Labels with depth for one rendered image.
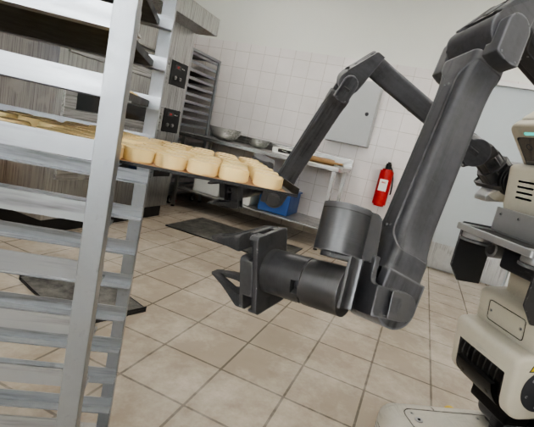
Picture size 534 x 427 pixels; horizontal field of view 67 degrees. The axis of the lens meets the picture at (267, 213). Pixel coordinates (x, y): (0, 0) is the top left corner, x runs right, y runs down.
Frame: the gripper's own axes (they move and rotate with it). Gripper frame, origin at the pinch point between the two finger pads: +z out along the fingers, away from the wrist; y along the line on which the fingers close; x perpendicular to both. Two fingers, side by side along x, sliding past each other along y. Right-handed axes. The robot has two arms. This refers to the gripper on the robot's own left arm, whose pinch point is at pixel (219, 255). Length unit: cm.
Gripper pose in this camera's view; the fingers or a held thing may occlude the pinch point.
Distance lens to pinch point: 57.8
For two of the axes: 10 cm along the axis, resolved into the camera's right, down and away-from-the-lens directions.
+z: -8.1, -1.6, 5.6
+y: -0.3, 9.7, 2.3
